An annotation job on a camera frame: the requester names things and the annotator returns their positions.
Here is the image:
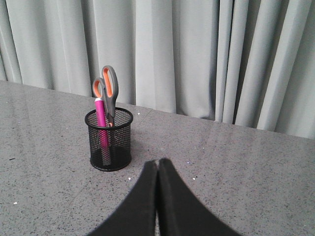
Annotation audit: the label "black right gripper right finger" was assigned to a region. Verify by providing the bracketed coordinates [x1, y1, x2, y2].
[157, 158, 239, 236]

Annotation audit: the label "grey orange scissors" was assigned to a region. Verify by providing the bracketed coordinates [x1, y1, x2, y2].
[93, 65, 119, 127]

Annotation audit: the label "black mesh pen holder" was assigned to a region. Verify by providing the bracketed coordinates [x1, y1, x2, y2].
[85, 107, 133, 172]

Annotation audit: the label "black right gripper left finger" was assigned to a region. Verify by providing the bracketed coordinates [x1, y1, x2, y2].
[88, 161, 158, 236]

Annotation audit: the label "pink marker pen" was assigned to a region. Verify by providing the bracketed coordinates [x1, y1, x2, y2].
[94, 97, 111, 166]

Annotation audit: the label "grey curtain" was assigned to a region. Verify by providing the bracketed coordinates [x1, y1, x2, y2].
[0, 0, 315, 139]

